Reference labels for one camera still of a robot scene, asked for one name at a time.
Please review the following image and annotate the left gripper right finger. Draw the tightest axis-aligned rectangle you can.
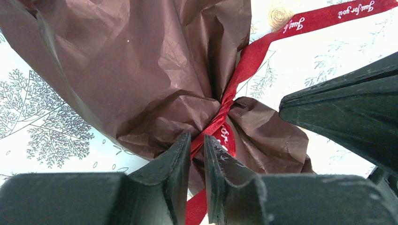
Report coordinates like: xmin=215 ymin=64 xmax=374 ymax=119
xmin=204 ymin=135 xmax=398 ymax=225

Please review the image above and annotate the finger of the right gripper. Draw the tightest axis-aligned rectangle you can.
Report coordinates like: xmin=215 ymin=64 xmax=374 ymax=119
xmin=279 ymin=53 xmax=398 ymax=175

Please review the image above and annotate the brown flower bouquet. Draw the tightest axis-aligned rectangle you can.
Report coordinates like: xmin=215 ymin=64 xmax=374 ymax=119
xmin=0 ymin=0 xmax=313 ymax=173

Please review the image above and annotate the red printed ribbon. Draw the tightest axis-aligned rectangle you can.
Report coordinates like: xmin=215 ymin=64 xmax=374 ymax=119
xmin=185 ymin=0 xmax=398 ymax=225

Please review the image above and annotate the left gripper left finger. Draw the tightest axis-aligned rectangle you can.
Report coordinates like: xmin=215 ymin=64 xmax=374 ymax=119
xmin=0 ymin=133 xmax=191 ymax=225

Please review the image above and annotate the floral patterned tablecloth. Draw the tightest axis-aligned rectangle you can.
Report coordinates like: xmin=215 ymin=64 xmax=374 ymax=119
xmin=0 ymin=0 xmax=398 ymax=225

